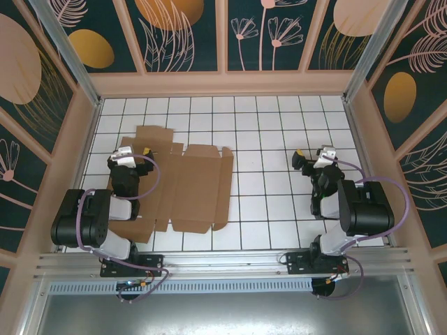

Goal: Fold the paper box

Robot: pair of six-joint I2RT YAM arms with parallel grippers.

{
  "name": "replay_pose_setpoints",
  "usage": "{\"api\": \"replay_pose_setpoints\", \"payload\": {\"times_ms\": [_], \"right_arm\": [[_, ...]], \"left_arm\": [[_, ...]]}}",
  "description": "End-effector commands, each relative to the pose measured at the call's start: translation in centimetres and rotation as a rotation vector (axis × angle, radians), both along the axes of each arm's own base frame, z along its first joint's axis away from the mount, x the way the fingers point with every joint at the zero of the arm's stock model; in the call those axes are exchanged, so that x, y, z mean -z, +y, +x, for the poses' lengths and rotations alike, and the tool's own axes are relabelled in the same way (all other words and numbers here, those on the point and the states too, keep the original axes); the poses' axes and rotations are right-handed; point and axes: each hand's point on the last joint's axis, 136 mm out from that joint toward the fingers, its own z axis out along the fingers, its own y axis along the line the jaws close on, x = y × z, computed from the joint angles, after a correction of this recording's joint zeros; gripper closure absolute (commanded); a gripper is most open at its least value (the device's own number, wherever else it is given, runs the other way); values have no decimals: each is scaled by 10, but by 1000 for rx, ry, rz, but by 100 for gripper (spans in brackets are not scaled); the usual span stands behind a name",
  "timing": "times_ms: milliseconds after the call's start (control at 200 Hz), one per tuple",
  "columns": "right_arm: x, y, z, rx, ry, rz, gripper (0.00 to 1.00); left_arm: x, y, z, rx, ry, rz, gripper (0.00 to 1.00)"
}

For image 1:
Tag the brown cardboard box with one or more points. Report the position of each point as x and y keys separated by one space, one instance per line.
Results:
x=195 y=188

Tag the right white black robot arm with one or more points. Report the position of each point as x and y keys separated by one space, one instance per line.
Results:
x=366 y=209

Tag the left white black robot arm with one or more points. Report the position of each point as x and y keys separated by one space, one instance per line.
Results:
x=77 y=223

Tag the galvanised metal sheet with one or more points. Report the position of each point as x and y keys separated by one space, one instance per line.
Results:
x=223 y=314

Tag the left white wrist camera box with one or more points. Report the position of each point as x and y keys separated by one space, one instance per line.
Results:
x=123 y=156

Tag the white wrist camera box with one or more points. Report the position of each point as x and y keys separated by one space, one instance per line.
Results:
x=123 y=156
x=326 y=154

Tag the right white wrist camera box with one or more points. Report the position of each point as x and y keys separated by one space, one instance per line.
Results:
x=326 y=154

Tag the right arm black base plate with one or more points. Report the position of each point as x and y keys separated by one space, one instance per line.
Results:
x=297 y=262

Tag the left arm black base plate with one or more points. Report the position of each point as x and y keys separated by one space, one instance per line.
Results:
x=150 y=262

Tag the aluminium mounting rail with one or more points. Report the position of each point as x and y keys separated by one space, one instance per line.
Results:
x=223 y=260

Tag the aluminium frame post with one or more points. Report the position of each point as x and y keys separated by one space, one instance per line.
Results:
x=63 y=45
x=377 y=45

